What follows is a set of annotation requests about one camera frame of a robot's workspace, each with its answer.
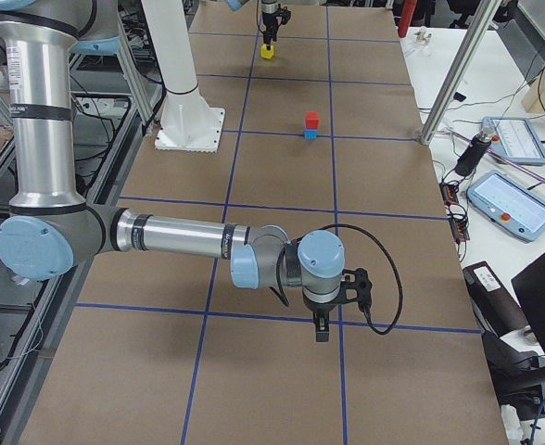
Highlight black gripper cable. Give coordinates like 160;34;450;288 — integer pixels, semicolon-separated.
321;223;403;336

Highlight teach pendant near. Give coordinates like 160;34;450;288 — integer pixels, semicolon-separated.
466;171;545;242

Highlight black water bottle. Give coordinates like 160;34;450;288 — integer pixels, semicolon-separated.
454;127;495;177

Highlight teach pendant far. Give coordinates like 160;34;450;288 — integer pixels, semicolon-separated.
482;116;545;166

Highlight red cube block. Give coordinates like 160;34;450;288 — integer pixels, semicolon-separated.
305;111;320;130

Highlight small metal clip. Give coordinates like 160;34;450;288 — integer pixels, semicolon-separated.
414;26;432;46

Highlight blue cube block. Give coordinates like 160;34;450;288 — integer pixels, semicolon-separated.
304;129;318;140

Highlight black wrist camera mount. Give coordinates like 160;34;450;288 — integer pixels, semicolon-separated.
277;6;291;26

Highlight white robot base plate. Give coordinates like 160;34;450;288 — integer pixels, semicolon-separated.
155;105;225;152

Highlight red cylinder object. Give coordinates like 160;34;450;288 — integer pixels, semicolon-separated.
398;0;417;38

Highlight teach pendant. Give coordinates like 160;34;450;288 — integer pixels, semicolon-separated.
466;171;545;242
482;116;545;166

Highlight yellow cube block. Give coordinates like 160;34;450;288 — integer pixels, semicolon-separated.
260;44;275;60

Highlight aluminium frame column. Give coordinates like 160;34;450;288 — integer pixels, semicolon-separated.
419;0;501;146

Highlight aluminium frame rail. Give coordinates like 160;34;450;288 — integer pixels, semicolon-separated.
0;1;159;444

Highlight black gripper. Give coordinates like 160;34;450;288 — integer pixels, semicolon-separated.
303;293;341;342
261;12;279;46

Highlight orange black electronics board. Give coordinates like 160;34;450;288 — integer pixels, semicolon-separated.
439;182;470;245

